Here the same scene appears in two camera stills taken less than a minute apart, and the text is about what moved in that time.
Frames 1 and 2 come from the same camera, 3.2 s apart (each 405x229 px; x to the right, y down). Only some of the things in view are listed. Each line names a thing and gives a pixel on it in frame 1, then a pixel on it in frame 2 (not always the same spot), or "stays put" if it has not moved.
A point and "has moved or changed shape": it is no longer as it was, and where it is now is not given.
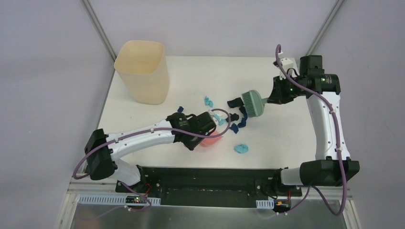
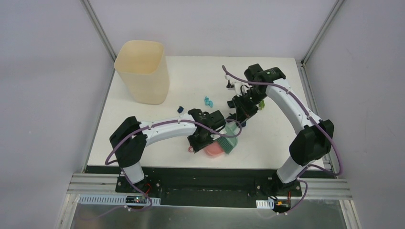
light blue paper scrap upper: x=207 y=102 stays put
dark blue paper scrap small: x=180 y=109 stays put
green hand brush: x=253 y=103 has moved or changed shape
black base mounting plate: x=186 y=185 stays put
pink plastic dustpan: x=206 y=142 has moved or changed shape
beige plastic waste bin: x=143 y=65 stays put
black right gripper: x=278 y=96 to x=243 y=111
